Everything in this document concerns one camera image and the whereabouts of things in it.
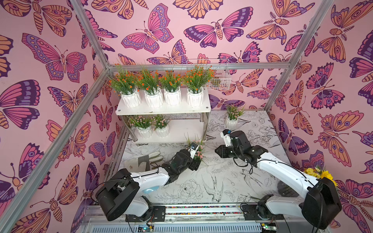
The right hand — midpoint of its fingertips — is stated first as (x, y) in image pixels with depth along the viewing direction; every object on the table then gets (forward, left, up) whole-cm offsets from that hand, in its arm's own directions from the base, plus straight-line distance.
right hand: (216, 149), depth 82 cm
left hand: (0, +11, -5) cm, 12 cm away
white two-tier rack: (+26, +27, -10) cm, 39 cm away
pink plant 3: (+15, +34, -1) cm, 37 cm away
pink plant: (+28, -14, 0) cm, 32 cm away
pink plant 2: (+13, +44, +5) cm, 46 cm away
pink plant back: (-6, +10, +5) cm, 12 cm away
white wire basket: (+39, -4, +19) cm, 44 cm away
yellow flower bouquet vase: (-17, -40, +9) cm, 45 cm away
